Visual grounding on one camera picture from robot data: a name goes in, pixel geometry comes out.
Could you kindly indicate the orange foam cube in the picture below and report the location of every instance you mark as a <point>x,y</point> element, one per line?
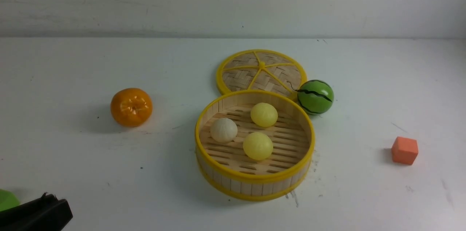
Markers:
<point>404,150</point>

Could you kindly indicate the green block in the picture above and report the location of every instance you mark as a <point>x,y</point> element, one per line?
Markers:
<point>8,200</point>

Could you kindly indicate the yellow bun front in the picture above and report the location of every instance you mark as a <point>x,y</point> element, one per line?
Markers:
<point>258,146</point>

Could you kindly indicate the yellow bun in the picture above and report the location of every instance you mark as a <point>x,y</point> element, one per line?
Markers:
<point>264,115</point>
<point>258,146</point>

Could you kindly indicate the bamboo steamer tray yellow rim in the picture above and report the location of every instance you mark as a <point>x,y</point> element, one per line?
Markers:
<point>226,166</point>

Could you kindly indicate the orange toy mandarin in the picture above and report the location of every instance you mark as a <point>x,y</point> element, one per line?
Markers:
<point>131,107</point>

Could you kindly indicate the green watermelon toy ball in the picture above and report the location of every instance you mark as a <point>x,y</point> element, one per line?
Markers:
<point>315,97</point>

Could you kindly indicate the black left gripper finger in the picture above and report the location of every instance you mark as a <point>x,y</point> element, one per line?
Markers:
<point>47,213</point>

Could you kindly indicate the white bun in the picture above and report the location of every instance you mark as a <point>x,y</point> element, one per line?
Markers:
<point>223,130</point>

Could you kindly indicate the woven bamboo steamer lid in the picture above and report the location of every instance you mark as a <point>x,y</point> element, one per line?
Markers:
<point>260,69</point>

